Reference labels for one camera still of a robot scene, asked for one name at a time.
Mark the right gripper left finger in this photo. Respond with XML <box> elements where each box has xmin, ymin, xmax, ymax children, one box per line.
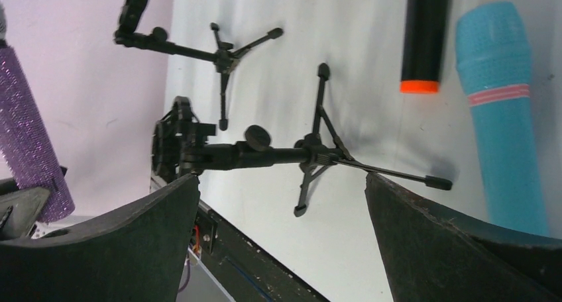
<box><xmin>1</xmin><ymin>175</ymin><xmax>200</xmax><ymax>301</ymax></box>

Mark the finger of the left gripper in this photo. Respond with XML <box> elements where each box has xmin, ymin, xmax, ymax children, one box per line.
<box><xmin>1</xmin><ymin>187</ymin><xmax>50</xmax><ymax>241</ymax></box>

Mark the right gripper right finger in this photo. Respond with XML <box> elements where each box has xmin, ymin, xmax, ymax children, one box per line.
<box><xmin>365</xmin><ymin>173</ymin><xmax>561</xmax><ymax>301</ymax></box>

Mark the purple glitter microphone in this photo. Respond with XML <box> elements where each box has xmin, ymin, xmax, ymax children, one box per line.
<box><xmin>1</xmin><ymin>7</ymin><xmax>76</xmax><ymax>223</ymax></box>

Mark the black shock mount tripod stand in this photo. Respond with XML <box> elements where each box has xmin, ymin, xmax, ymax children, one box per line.
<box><xmin>151</xmin><ymin>63</ymin><xmax>453</xmax><ymax>217</ymax></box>

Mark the black tripod clip stand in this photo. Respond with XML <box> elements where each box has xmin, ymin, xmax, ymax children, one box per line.
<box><xmin>114</xmin><ymin>0</ymin><xmax>284</xmax><ymax>131</ymax></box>

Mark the teal blue microphone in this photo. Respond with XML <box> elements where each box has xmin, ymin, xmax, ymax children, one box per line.
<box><xmin>455</xmin><ymin>1</ymin><xmax>549</xmax><ymax>236</ymax></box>

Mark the black orange-tipped microphone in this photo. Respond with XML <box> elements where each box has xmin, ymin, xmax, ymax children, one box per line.
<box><xmin>400</xmin><ymin>0</ymin><xmax>450</xmax><ymax>94</ymax></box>

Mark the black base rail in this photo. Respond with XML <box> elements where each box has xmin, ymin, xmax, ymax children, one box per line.
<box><xmin>149</xmin><ymin>172</ymin><xmax>330</xmax><ymax>302</ymax></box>

